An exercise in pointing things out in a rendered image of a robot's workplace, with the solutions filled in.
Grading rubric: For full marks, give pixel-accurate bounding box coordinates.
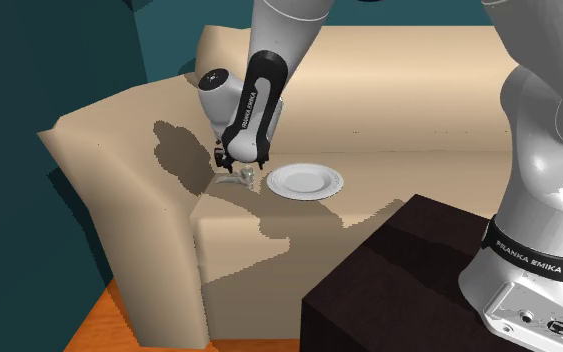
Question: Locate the small grey metal tool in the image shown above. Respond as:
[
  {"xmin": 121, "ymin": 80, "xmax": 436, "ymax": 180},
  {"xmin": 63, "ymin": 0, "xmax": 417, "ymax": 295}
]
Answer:
[{"xmin": 215, "ymin": 165, "xmax": 257, "ymax": 191}]

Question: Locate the white round plate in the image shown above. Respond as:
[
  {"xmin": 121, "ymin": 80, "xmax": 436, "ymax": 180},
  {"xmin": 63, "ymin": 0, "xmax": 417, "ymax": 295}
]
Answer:
[{"xmin": 266, "ymin": 162, "xmax": 345, "ymax": 202}]

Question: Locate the dark brown robot stand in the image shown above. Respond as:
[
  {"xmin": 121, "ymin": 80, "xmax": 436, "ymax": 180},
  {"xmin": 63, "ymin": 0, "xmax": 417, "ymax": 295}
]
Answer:
[{"xmin": 300, "ymin": 193, "xmax": 531, "ymax": 352}]

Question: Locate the beige sofa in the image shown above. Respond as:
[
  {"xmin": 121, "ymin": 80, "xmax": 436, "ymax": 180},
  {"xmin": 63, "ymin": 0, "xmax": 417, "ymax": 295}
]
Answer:
[{"xmin": 37, "ymin": 25, "xmax": 520, "ymax": 350}]

